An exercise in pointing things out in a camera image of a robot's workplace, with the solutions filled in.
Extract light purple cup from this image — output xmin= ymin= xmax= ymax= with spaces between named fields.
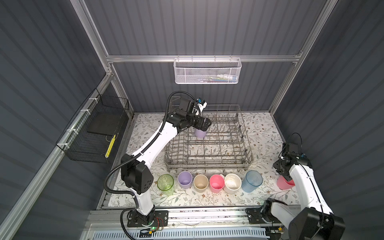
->
xmin=195 ymin=129 xmax=207 ymax=139

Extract pink cup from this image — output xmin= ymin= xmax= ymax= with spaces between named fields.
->
xmin=209 ymin=175 xmax=225 ymax=193
xmin=277 ymin=176 xmax=295 ymax=190

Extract blue transparent cup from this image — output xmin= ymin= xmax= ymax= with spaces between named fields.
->
xmin=242 ymin=170 xmax=263 ymax=193

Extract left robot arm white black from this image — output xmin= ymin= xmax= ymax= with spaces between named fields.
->
xmin=121 ymin=113 xmax=212 ymax=216

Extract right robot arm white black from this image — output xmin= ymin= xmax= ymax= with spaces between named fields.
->
xmin=261 ymin=150 xmax=346 ymax=240

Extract floral table mat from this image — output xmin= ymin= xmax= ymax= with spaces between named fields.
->
xmin=105 ymin=113 xmax=300 ymax=208

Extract items in white basket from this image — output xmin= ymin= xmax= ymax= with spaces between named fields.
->
xmin=199 ymin=74 xmax=238 ymax=84

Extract purple cup in row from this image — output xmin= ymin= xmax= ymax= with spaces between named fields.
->
xmin=178 ymin=171 xmax=193 ymax=189

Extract beige cup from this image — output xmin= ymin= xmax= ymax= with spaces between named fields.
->
xmin=194 ymin=175 xmax=209 ymax=193

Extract white cup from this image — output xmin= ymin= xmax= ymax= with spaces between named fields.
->
xmin=224 ymin=174 xmax=242 ymax=195

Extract pink cup in row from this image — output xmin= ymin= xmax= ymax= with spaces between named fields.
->
xmin=209 ymin=175 xmax=225 ymax=193

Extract green transparent cup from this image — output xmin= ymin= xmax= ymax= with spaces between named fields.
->
xmin=157 ymin=174 xmax=175 ymax=196

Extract yellow brush in basket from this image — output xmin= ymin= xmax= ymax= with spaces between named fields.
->
xmin=105 ymin=135 xmax=116 ymax=159

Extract white ventilated front panel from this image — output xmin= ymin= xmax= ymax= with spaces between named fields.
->
xmin=92 ymin=227 xmax=269 ymax=240

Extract grey wire dish rack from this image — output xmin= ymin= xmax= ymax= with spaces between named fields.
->
xmin=164 ymin=105 xmax=254 ymax=172

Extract white mesh wall basket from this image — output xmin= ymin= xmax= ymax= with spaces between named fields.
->
xmin=173 ymin=58 xmax=242 ymax=85

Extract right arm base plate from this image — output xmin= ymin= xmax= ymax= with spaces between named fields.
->
xmin=245 ymin=207 xmax=281 ymax=225

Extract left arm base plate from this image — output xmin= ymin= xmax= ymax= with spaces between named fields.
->
xmin=127 ymin=210 xmax=169 ymax=228

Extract black wire wall basket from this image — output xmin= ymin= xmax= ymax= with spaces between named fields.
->
xmin=56 ymin=90 xmax=131 ymax=164

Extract black corrugated cable hose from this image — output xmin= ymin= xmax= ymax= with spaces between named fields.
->
xmin=103 ymin=90 xmax=196 ymax=240

